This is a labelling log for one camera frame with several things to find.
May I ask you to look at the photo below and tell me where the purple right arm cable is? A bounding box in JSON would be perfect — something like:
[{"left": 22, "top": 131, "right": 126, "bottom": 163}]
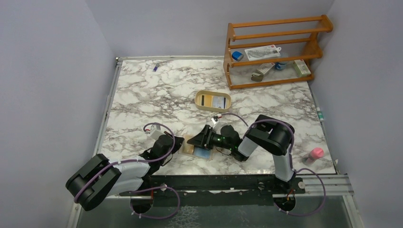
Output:
[{"left": 220, "top": 113, "right": 327, "bottom": 219}]

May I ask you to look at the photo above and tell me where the green white pen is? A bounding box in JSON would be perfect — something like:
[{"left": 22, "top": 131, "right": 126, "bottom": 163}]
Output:
[{"left": 316, "top": 107, "right": 324, "bottom": 122}]

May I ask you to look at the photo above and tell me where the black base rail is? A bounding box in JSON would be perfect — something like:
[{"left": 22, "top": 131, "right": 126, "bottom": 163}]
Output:
[{"left": 119, "top": 174, "right": 306, "bottom": 207}]

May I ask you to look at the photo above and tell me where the blue tape roll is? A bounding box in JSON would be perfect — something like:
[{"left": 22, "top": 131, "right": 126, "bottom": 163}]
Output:
[{"left": 275, "top": 62, "right": 288, "bottom": 70}]

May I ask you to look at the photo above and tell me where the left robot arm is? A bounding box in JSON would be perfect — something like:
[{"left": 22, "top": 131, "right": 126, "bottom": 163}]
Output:
[{"left": 66, "top": 133, "right": 185, "bottom": 211}]

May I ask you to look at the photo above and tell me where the wooden shelf rack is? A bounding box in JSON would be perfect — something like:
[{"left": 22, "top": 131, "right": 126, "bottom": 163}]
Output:
[{"left": 223, "top": 15, "right": 333, "bottom": 90}]

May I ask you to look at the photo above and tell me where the small purple marker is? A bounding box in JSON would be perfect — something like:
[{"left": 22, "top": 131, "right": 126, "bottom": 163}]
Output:
[{"left": 153, "top": 63, "right": 160, "bottom": 72}]

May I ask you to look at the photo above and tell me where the white printed package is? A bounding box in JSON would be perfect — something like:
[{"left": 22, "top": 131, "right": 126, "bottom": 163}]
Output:
[{"left": 244, "top": 45, "right": 282, "bottom": 61}]

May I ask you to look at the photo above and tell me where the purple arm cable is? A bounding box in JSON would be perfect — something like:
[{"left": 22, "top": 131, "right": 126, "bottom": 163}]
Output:
[
  {"left": 220, "top": 113, "right": 327, "bottom": 219},
  {"left": 73, "top": 122, "right": 182, "bottom": 220}
]

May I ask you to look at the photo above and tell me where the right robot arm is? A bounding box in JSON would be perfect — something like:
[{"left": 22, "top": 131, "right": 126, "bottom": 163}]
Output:
[{"left": 187, "top": 114, "right": 295, "bottom": 182}]

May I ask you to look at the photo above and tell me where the grey metal clip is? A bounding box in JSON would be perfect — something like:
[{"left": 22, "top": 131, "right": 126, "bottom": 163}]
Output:
[{"left": 251, "top": 63, "right": 275, "bottom": 82}]

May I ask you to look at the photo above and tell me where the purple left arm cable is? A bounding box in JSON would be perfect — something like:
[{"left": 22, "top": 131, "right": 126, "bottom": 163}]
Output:
[{"left": 73, "top": 122, "right": 182, "bottom": 220}]

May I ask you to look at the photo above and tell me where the beige card holder wallet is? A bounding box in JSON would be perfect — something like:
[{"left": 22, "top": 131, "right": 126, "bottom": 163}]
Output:
[{"left": 178, "top": 134, "right": 213, "bottom": 160}]

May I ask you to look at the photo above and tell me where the pink bottle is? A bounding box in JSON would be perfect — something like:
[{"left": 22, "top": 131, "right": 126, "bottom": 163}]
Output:
[{"left": 302, "top": 147, "right": 325, "bottom": 166}]

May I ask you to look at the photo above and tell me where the green white small box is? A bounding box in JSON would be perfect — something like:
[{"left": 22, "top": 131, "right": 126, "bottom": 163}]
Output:
[{"left": 293, "top": 59, "right": 311, "bottom": 77}]

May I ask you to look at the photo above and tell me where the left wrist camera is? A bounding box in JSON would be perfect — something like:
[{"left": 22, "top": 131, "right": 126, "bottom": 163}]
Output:
[{"left": 145, "top": 124, "right": 164, "bottom": 140}]

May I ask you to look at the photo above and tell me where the card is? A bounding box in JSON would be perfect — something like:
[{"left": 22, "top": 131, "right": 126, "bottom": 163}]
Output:
[{"left": 211, "top": 96, "right": 227, "bottom": 109}]

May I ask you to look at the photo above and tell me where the beige oval tray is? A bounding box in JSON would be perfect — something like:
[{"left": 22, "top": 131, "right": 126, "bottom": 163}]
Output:
[{"left": 194, "top": 90, "right": 232, "bottom": 113}]

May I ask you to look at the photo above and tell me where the blue stamp block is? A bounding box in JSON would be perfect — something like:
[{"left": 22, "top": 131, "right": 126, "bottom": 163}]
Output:
[{"left": 231, "top": 51, "right": 244, "bottom": 62}]

